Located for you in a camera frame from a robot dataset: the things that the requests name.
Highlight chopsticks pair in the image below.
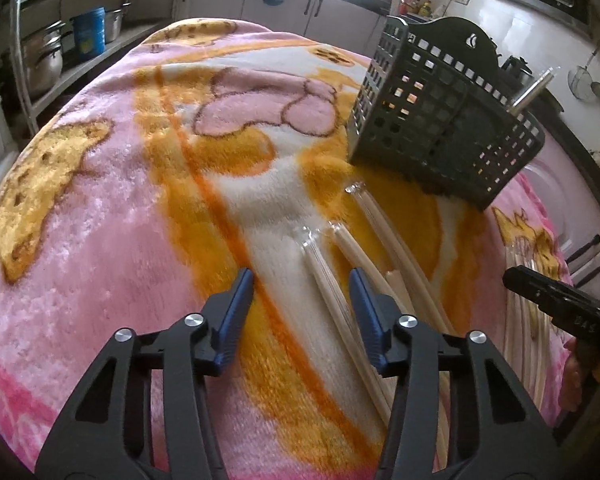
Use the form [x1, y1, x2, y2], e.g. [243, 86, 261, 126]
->
[346, 181, 457, 336]
[299, 226, 393, 426]
[507, 67, 560, 117]
[329, 220, 451, 470]

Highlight black plastic utensil basket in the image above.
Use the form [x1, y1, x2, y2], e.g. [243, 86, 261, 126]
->
[347, 16, 545, 210]

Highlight person's right hand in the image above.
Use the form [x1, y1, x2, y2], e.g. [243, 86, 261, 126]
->
[559, 338, 600, 412]

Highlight pink cartoon fleece blanket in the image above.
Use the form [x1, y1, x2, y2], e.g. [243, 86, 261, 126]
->
[0, 18, 568, 479]

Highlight hanging mesh strainer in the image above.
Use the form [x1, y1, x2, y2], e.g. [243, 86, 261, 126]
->
[567, 40, 600, 103]

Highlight black kettle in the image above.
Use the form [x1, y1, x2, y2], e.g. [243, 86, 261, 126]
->
[501, 55, 533, 86]

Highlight stacked steel pots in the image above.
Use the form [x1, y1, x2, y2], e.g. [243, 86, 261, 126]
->
[21, 21, 66, 99]

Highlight blue plastic canister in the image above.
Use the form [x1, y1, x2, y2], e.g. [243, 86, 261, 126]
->
[71, 6, 106, 61]

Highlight steel pot on shelf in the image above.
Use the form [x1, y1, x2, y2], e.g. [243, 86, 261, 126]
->
[105, 2, 131, 44]

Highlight metal storage shelf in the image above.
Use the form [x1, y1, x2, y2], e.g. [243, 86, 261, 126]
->
[9, 0, 176, 139]

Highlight white lower cabinets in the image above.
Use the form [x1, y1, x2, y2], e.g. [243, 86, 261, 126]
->
[175, 0, 386, 58]

